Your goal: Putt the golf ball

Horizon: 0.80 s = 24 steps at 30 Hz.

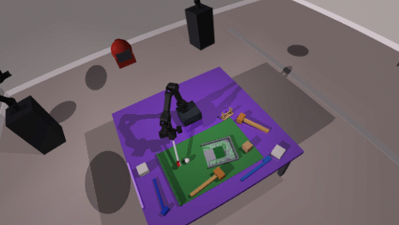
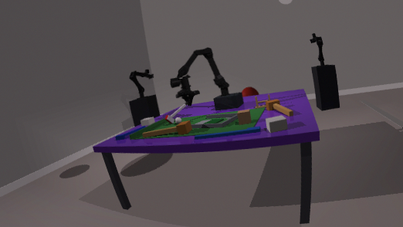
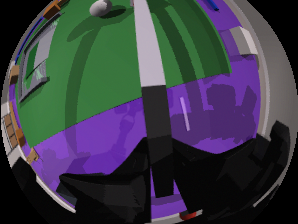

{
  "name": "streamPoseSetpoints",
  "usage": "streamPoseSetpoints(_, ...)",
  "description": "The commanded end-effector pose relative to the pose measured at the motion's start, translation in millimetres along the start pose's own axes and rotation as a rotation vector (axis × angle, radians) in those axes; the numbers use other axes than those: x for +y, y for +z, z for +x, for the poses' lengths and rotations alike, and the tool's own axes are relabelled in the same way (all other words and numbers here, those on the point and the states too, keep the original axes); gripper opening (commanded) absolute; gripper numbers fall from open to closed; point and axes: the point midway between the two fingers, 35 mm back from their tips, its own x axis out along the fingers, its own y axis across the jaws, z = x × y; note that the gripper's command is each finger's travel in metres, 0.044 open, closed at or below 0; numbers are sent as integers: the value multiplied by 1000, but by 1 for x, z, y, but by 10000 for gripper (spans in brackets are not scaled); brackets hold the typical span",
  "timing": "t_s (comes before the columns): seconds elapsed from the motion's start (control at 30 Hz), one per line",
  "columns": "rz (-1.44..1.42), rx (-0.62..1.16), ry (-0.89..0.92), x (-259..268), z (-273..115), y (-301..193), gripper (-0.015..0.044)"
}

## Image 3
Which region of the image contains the green flat mat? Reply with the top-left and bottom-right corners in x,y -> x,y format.
15,0 -> 222,149

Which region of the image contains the white golf ball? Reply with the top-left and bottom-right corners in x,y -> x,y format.
89,0 -> 113,18

